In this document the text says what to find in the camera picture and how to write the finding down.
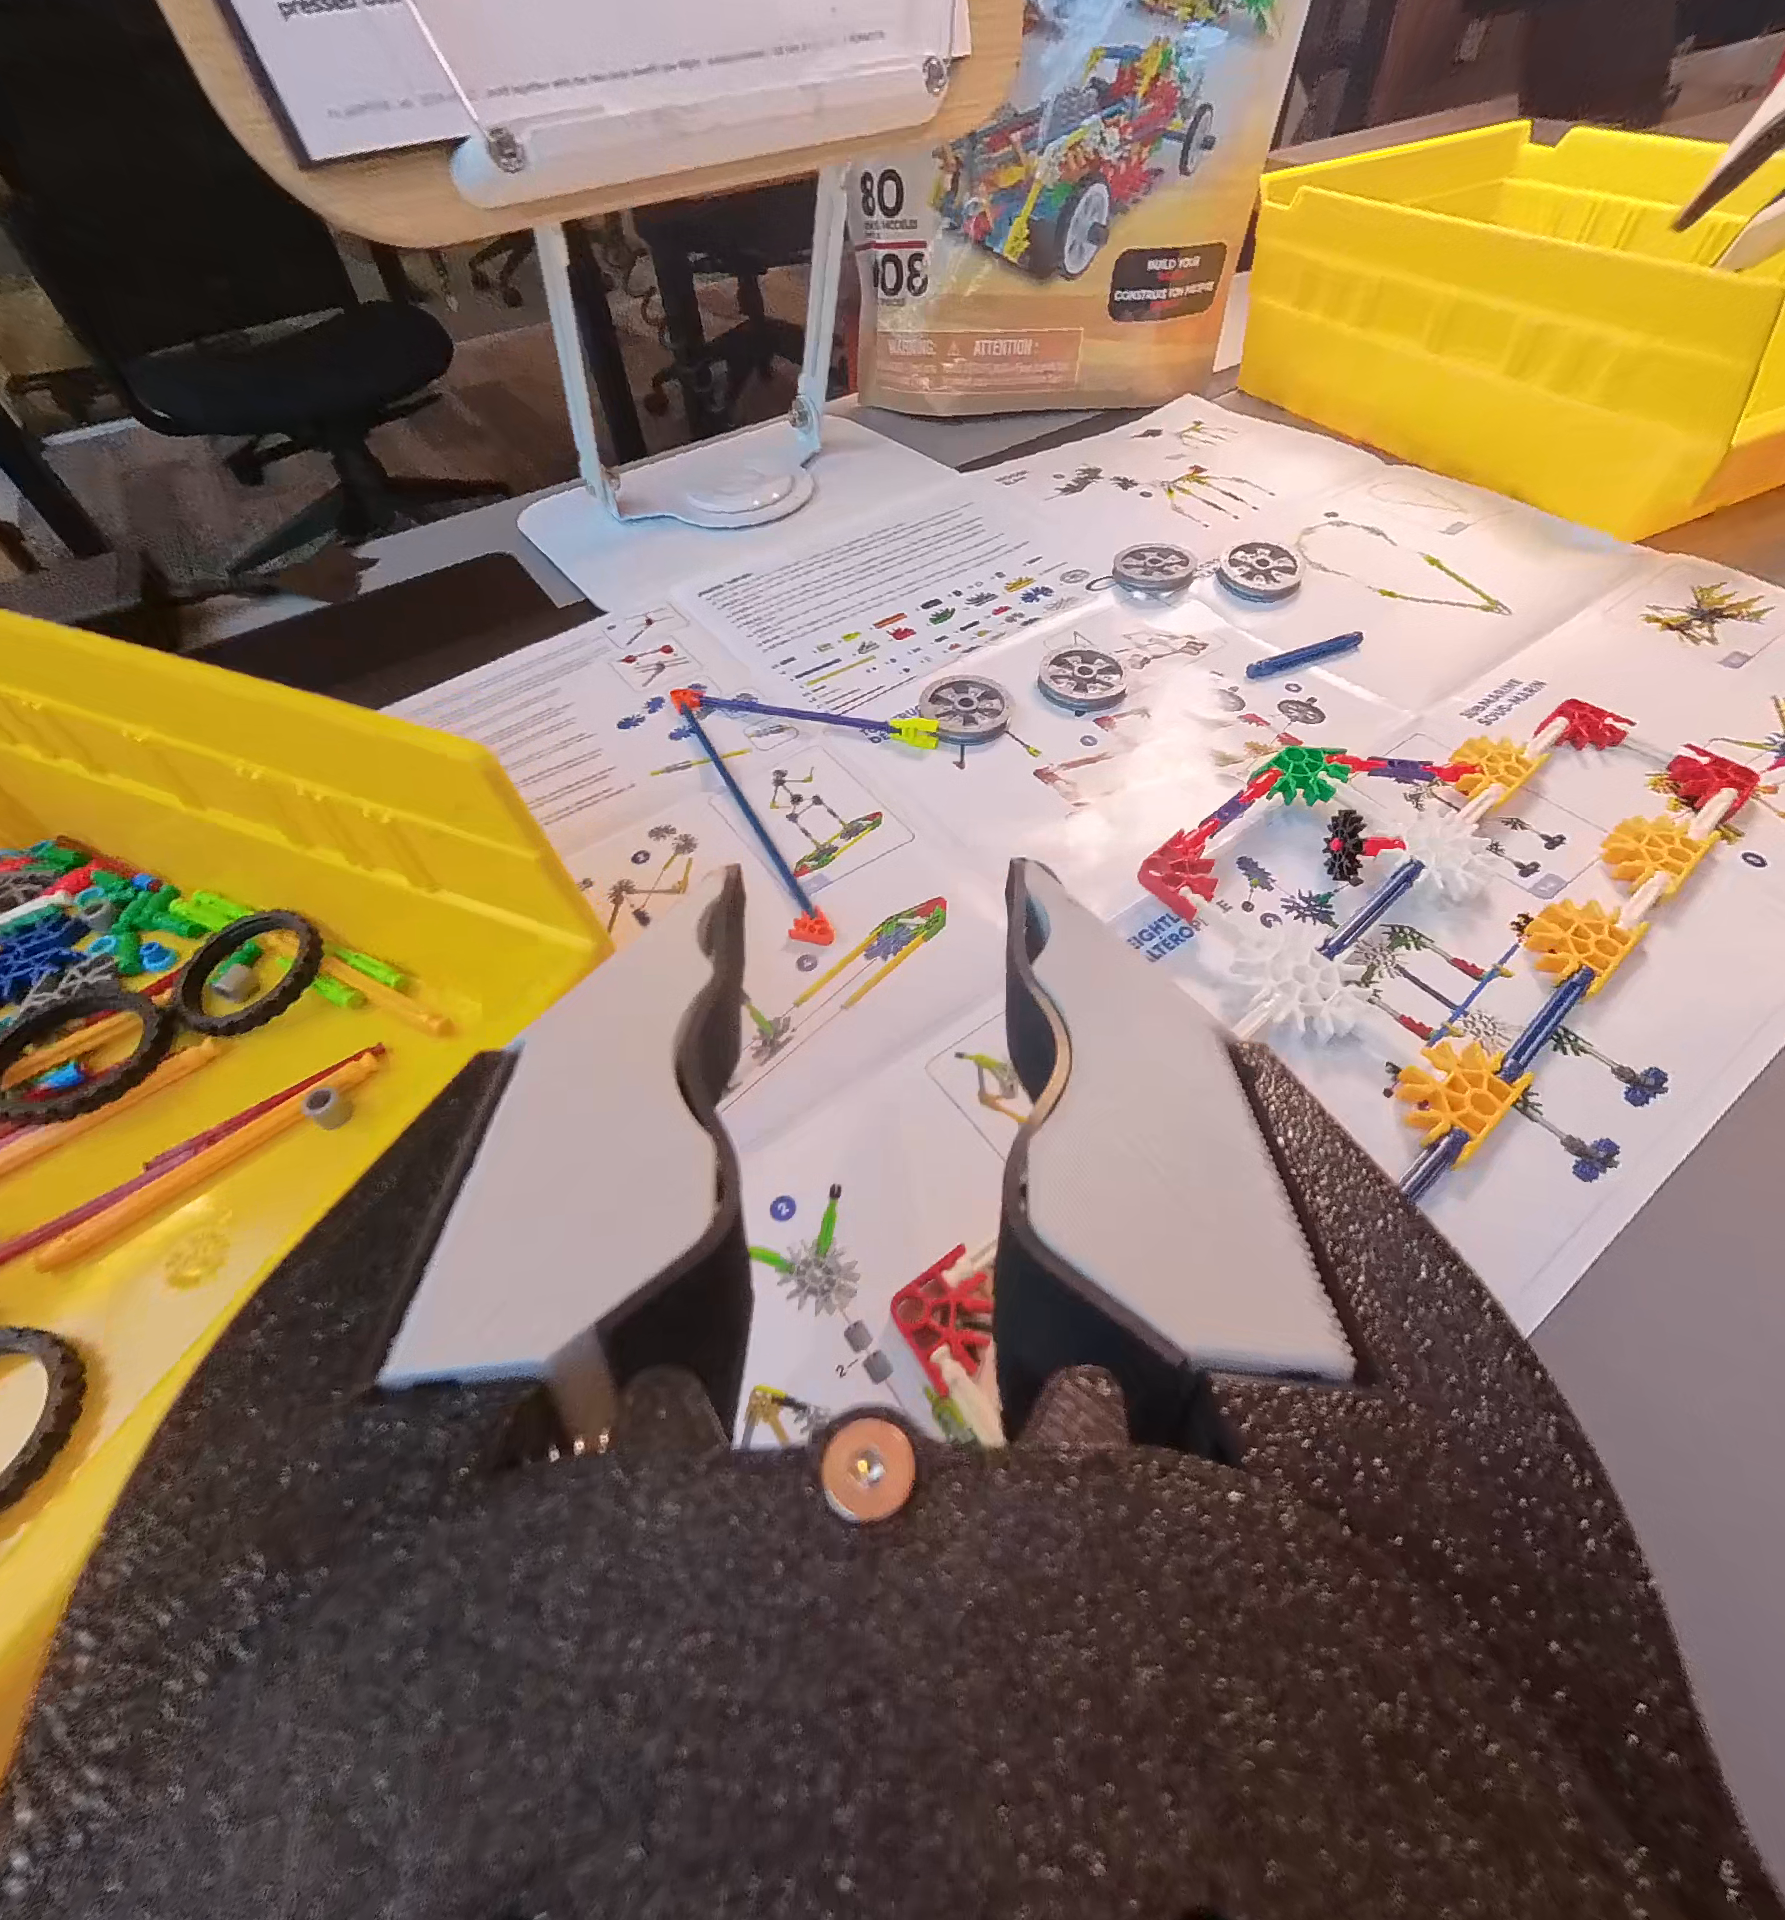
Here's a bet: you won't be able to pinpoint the large fold-out instruction sheet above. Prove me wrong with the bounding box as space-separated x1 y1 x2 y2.
386 391 1785 1442

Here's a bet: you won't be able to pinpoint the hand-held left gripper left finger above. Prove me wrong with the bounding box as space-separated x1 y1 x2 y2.
376 863 754 1457

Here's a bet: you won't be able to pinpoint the red plastic connector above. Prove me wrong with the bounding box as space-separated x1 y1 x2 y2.
887 1246 1001 1396

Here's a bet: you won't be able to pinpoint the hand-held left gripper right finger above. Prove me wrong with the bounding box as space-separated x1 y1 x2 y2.
995 857 1361 1457

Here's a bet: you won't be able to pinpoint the grey desk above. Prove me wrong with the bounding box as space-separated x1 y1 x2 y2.
188 377 1785 1920

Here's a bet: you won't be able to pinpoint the white document stand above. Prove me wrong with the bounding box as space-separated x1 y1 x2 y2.
158 0 1031 617

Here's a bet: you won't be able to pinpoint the yellow plastic parts bin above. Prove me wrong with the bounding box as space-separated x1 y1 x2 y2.
1239 117 1785 544
0 594 612 1802

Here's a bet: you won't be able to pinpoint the pile of colourful construction pieces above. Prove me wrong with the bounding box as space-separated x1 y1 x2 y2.
0 836 460 1324

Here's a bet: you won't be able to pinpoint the colourful rod and connector model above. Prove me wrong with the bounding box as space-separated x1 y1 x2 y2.
1140 695 1764 1203

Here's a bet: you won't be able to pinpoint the brown construction set bag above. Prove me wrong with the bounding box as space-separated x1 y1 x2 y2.
848 0 1312 416

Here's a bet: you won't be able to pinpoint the printed paper on stand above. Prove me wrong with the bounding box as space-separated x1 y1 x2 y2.
224 0 971 166

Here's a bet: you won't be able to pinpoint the blue rods with small connectors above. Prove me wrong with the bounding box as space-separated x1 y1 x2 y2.
666 683 948 950

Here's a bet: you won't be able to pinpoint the parts list instruction sheet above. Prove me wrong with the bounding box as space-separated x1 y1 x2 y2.
666 480 1133 724

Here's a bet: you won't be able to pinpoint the black office chair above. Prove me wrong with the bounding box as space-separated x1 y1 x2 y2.
628 175 834 438
0 0 469 587

